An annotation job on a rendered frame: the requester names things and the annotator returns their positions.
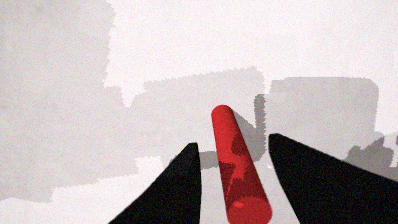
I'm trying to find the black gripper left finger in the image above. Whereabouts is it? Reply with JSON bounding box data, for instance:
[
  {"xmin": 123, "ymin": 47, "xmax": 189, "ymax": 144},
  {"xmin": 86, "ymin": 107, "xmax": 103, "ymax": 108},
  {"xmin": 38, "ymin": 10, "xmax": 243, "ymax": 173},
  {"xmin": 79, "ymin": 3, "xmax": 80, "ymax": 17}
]
[{"xmin": 107, "ymin": 142, "xmax": 202, "ymax": 224}]

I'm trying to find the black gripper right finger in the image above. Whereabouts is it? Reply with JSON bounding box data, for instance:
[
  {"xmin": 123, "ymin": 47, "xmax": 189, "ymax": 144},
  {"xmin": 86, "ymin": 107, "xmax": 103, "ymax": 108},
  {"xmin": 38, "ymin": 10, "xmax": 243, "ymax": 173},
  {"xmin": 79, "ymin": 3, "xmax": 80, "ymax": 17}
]
[{"xmin": 268, "ymin": 133, "xmax": 398, "ymax": 224}]

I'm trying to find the red peg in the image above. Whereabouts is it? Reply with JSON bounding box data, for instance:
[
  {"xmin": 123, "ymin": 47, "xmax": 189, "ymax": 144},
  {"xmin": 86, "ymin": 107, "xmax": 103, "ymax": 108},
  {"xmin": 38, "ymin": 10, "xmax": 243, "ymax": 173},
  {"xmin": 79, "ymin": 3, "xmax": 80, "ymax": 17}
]
[{"xmin": 211, "ymin": 105, "xmax": 273, "ymax": 224}]

